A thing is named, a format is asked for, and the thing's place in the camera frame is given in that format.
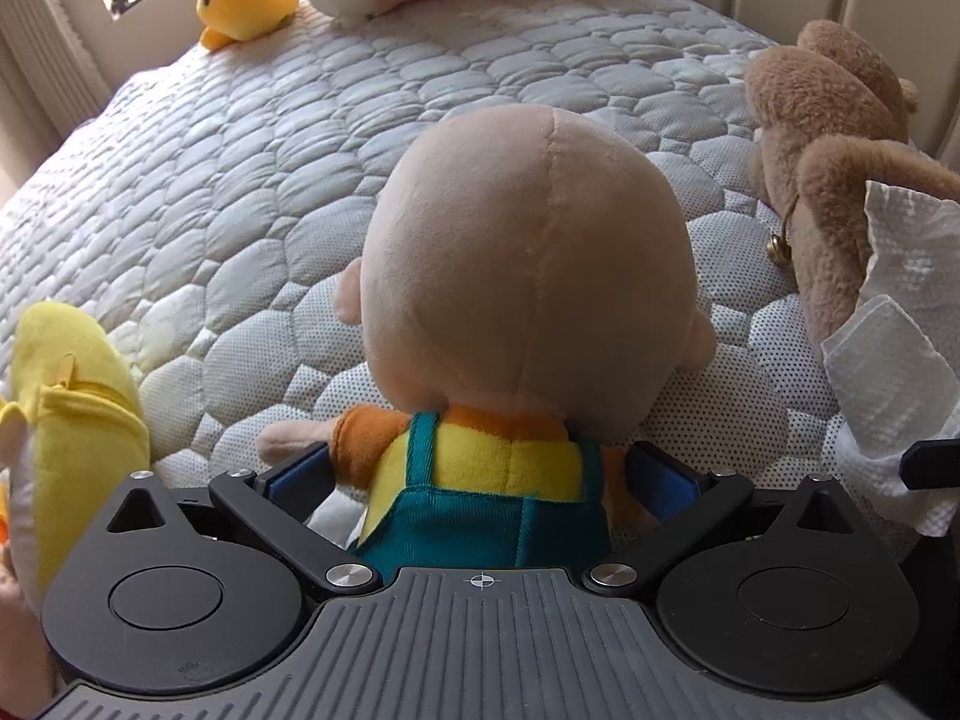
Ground bald plush doll teal overalls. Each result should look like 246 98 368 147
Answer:
259 103 718 572

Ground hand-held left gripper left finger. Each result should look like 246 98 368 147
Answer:
79 442 380 601

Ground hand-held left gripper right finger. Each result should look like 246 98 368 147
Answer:
585 441 880 601

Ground white paper towel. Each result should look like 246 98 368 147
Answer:
820 180 960 539

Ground brown plush dog with bow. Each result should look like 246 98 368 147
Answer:
742 19 960 362

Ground beige pleated curtain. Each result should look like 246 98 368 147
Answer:
0 0 115 137

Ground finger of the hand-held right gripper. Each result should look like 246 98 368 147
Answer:
898 438 960 493

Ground quilted grey mattress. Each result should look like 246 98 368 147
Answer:
0 0 960 565

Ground yellow plush hat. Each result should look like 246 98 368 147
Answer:
0 300 152 616

